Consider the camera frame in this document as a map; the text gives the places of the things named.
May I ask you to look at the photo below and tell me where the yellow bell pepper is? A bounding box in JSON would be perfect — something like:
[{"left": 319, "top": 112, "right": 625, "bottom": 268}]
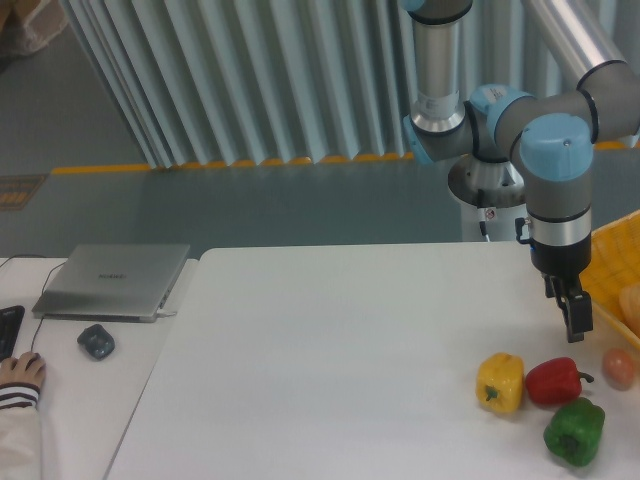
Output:
[{"left": 475, "top": 352, "right": 524, "bottom": 414}]

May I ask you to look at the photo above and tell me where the yellow woven basket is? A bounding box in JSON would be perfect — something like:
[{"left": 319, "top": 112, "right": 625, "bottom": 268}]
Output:
[{"left": 580, "top": 210, "right": 639, "bottom": 351}]

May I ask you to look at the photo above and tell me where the black computer mouse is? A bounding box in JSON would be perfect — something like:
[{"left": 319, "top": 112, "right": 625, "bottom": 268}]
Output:
[{"left": 27, "top": 353, "right": 46, "bottom": 376}]

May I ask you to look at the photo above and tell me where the person's hand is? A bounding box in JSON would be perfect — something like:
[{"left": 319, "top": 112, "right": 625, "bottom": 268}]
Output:
[{"left": 0, "top": 351, "right": 46, "bottom": 390}]

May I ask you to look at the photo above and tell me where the orange peach fruit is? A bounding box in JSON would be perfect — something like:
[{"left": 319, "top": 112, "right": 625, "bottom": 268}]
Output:
[{"left": 602, "top": 348, "right": 635, "bottom": 390}]

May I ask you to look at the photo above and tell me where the bread in basket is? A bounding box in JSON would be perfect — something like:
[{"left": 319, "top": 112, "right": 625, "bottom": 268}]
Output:
[{"left": 619, "top": 283, "right": 640, "bottom": 336}]

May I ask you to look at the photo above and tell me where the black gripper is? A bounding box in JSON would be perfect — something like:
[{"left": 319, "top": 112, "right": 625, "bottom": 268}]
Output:
[{"left": 530, "top": 238, "right": 593, "bottom": 343}]

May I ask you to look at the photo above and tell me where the red bell pepper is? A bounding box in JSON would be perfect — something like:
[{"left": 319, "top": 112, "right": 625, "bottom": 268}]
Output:
[{"left": 525, "top": 357, "right": 594, "bottom": 405}]

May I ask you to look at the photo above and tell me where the green bell pepper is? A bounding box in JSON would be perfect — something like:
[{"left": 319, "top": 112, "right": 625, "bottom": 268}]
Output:
[{"left": 543, "top": 397, "right": 606, "bottom": 467}]

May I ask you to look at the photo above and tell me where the black keyboard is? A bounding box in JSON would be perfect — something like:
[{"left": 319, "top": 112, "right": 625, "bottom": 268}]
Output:
[{"left": 0, "top": 305, "right": 25, "bottom": 361}]

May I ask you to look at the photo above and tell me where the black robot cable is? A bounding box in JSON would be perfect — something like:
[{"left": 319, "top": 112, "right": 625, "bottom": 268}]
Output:
[{"left": 475, "top": 187, "right": 492, "bottom": 243}]

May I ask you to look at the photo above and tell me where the silver closed laptop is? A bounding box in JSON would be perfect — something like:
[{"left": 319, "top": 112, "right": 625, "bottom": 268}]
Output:
[{"left": 32, "top": 244, "right": 190, "bottom": 323}]

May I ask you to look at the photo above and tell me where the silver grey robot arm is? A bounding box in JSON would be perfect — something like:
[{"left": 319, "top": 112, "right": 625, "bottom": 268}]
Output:
[{"left": 402, "top": 1, "right": 639, "bottom": 342}]

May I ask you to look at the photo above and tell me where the black mouse cable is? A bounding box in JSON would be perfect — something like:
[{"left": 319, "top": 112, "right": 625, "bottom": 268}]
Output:
[{"left": 0, "top": 253, "right": 76, "bottom": 354}]

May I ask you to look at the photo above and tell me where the white striped sleeve forearm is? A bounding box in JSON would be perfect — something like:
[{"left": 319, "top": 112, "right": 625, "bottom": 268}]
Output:
[{"left": 1, "top": 382, "right": 42, "bottom": 479}]

